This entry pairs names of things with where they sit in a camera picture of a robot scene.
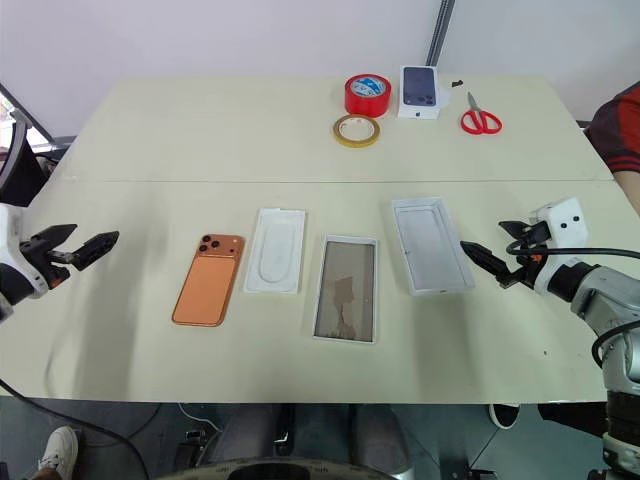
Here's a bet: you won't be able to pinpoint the black hanging cable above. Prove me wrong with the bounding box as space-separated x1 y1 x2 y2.
0 377 147 480

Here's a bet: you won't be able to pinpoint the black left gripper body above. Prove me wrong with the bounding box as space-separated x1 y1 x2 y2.
19 233 82 292

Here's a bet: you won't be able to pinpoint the orange smartphone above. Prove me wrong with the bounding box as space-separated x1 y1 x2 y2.
171 232 247 329

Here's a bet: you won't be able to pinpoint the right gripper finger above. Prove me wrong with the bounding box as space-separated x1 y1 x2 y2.
459 240 509 282
498 219 533 243

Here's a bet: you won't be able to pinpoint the yellow tape roll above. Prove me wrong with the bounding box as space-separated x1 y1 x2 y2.
331 113 381 150

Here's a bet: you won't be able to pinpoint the white plastic tray insert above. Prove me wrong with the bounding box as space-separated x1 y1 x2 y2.
243 207 307 297

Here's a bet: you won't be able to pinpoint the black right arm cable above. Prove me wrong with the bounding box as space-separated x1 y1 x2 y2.
504 238 640 374

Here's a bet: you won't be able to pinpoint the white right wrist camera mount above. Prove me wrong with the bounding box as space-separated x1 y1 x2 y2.
527 197 586 297

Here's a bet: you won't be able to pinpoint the black office chair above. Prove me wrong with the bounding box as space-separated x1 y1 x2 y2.
0 82 77 209

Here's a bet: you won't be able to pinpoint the box tray with brown card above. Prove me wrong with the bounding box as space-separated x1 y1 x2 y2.
312 233 380 347

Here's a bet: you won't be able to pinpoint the red handled scissors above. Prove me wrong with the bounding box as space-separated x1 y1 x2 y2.
459 91 503 136

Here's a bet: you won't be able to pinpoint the thin white cable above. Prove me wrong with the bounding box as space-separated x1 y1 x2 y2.
177 402 224 434

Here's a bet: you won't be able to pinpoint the white box lid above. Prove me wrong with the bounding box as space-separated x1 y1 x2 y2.
390 197 476 298

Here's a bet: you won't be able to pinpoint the dark grey leg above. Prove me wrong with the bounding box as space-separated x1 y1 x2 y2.
349 403 409 472

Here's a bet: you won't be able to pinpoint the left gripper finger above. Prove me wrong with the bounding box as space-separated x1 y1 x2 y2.
68 230 121 272
31 223 79 251

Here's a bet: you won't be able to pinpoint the grey wall cable duct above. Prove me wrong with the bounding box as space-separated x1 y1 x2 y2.
428 0 457 66

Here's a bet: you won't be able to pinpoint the phone box with purple print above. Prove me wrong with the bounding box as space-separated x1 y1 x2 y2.
397 64 441 121

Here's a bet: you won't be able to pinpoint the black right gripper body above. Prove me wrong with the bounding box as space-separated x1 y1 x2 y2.
496 221 552 291

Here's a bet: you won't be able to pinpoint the person in red shirt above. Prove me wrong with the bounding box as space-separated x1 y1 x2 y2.
584 82 640 174

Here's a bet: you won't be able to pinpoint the red tape roll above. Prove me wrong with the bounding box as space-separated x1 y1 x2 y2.
343 73 393 118

